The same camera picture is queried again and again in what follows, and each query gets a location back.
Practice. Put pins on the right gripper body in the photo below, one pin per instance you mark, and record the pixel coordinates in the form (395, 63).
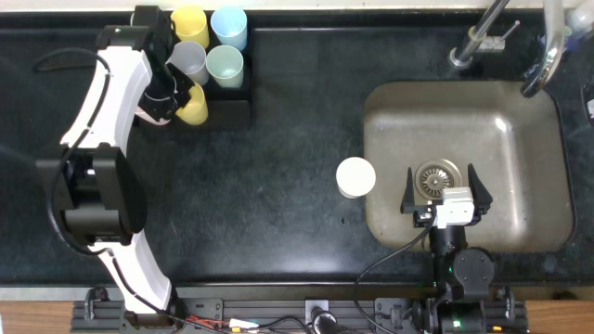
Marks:
(424, 217)

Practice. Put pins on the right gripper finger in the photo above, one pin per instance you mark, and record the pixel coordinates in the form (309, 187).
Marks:
(480, 195)
(409, 195)

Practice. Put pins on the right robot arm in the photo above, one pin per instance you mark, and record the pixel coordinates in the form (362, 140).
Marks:
(473, 271)

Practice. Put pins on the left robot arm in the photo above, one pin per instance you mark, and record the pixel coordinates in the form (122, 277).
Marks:
(116, 93)

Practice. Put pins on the white cup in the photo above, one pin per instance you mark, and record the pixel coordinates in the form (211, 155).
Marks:
(355, 177)

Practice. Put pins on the steel sink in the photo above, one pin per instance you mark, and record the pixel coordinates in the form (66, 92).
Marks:
(510, 139)

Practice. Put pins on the steel tap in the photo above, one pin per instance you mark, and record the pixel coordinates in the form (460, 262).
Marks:
(468, 42)

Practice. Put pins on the black tray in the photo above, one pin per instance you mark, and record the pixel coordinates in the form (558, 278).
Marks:
(232, 113)

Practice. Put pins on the blue soap bottle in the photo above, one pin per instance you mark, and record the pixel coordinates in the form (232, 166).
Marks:
(580, 18)

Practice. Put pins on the green cup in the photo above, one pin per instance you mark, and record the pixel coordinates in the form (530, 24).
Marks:
(225, 65)

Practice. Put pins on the yellow cup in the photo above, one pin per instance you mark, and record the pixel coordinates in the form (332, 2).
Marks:
(195, 111)
(190, 25)

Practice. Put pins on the blue cup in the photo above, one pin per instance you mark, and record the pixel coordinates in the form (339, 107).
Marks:
(229, 25)

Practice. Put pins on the grey cup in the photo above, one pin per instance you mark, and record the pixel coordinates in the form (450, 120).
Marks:
(190, 58)

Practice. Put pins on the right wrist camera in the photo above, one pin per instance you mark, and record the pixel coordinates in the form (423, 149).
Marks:
(457, 206)

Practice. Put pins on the mounting rail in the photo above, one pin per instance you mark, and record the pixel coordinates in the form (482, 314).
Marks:
(278, 315)

